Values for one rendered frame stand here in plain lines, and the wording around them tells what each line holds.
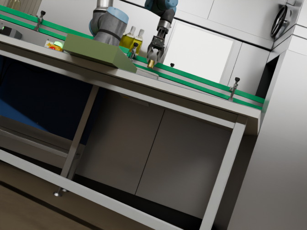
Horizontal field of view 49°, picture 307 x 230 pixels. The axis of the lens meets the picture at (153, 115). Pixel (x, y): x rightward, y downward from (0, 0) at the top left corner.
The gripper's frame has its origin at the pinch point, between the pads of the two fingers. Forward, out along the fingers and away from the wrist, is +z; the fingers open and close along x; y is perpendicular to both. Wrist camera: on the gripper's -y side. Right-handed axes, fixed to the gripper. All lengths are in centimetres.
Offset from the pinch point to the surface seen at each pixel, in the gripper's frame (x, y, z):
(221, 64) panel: 43, -30, -21
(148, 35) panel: -10.6, -30.0, -23.0
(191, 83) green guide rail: 26.9, -13.4, 1.9
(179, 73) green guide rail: 17.9, -13.5, -2.0
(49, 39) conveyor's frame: -63, -3, 7
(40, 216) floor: -21, 40, 92
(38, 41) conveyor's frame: -69, -3, 10
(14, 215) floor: -29, 50, 92
